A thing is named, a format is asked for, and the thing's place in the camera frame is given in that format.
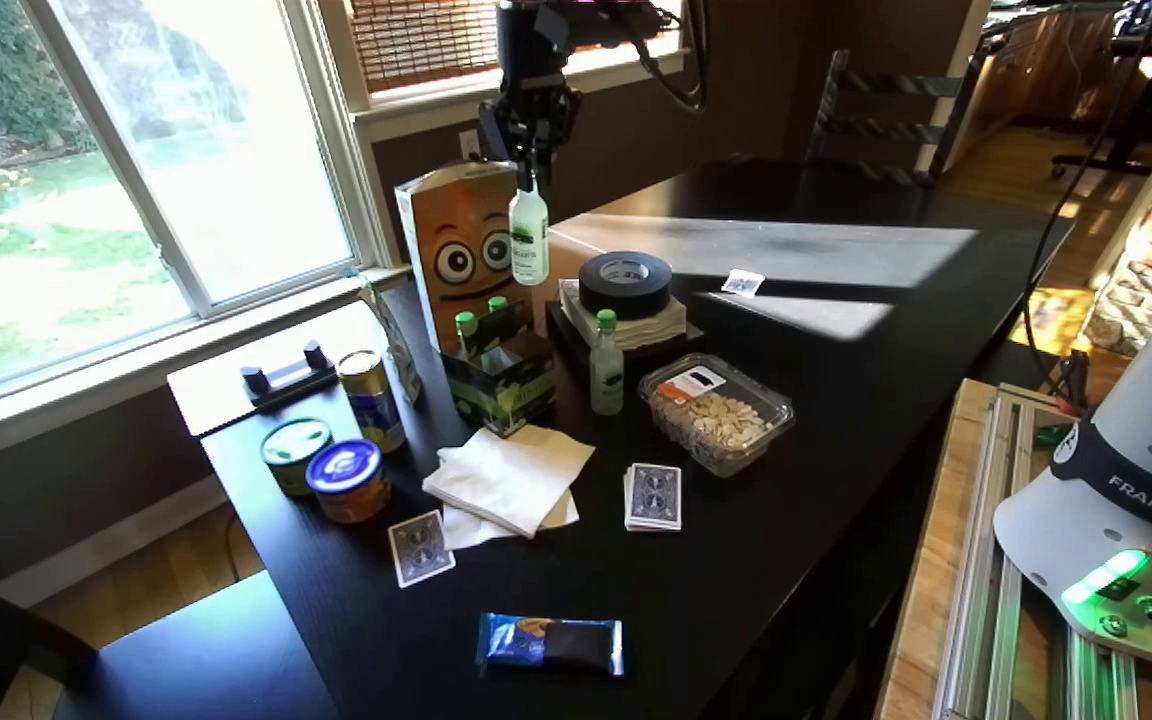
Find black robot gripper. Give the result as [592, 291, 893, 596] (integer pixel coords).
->
[477, 0, 583, 176]

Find clear bottle with green cap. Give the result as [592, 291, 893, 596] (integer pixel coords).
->
[486, 291, 517, 346]
[503, 165, 556, 291]
[583, 304, 627, 418]
[448, 309, 486, 369]

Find green and black bottle carrier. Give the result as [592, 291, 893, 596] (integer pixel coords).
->
[440, 328, 563, 438]

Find orange cartoon face box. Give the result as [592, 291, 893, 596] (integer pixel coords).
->
[391, 156, 537, 359]

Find woven window blind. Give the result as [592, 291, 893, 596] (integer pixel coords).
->
[343, 0, 690, 94]

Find black tape roll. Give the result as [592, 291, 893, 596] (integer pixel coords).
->
[576, 247, 676, 323]

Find white and black flat box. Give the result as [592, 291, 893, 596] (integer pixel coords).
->
[547, 275, 708, 370]

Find small white tag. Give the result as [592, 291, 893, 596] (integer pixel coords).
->
[719, 265, 767, 301]

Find clear plastic food container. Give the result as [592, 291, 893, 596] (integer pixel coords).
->
[637, 346, 799, 480]

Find white paper napkins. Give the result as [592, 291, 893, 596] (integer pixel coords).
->
[421, 418, 604, 553]

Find dark wooden chair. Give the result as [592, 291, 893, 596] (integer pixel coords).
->
[805, 49, 967, 187]

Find blue playing card deck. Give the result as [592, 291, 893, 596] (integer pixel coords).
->
[620, 461, 690, 534]

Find orange can with blue lid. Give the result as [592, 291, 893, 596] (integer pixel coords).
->
[299, 434, 395, 526]

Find can with green lid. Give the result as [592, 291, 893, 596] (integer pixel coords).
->
[256, 412, 335, 505]

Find white board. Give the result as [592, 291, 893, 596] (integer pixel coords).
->
[166, 301, 395, 438]

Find playing card pack in sleeve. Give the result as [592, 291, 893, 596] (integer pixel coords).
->
[385, 505, 462, 590]

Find blue snack bar wrapper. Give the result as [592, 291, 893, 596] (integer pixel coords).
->
[477, 606, 631, 679]

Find yellow packet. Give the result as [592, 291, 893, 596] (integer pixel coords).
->
[1009, 279, 1100, 359]

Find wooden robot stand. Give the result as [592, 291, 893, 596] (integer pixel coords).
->
[874, 377, 1152, 720]

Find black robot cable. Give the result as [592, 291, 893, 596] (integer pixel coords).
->
[576, 0, 718, 115]

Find black handle clamp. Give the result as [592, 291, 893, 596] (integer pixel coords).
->
[239, 340, 339, 414]

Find aluminium rail frame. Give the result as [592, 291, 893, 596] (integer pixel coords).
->
[933, 381, 1150, 720]

